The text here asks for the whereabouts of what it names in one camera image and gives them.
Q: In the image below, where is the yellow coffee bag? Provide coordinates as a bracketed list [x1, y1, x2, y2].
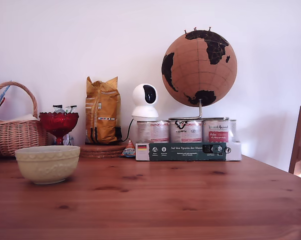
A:
[84, 76, 122, 145]

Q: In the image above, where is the pale green ceramic bowl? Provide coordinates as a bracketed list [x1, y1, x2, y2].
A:
[14, 145, 81, 185]

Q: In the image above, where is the tin can with red label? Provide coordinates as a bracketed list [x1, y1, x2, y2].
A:
[136, 120, 171, 144]

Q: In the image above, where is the tin can with black scribble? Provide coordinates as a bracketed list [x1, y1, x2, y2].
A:
[169, 119, 204, 144]

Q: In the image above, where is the small triangular orange packet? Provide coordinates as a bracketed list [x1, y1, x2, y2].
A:
[119, 139, 137, 158]

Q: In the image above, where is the green and white cardboard tray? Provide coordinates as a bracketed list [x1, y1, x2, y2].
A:
[135, 140, 243, 162]

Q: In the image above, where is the metal globe stand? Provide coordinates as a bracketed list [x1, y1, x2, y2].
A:
[168, 98, 231, 121]

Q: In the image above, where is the tin can with red panel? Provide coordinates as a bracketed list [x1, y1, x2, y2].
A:
[202, 119, 231, 143]

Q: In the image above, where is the cork globe with black continents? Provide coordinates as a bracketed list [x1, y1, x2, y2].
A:
[161, 29, 238, 108]

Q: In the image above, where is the small white and black object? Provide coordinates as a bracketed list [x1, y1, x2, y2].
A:
[62, 133, 74, 146]

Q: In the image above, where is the red glass footed dish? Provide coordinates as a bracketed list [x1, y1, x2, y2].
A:
[38, 111, 80, 146]

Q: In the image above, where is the white sachet with black top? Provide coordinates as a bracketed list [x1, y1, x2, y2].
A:
[52, 104, 66, 115]

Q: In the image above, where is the blue pen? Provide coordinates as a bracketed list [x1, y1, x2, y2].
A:
[0, 84, 12, 111]

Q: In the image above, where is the white dome security camera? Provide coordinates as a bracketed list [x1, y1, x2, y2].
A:
[131, 83, 160, 119]

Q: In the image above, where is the black camera cable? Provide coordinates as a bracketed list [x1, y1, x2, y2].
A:
[122, 117, 135, 144]

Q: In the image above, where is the wicker basket with handle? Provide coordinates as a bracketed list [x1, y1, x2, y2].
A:
[0, 81, 48, 157]

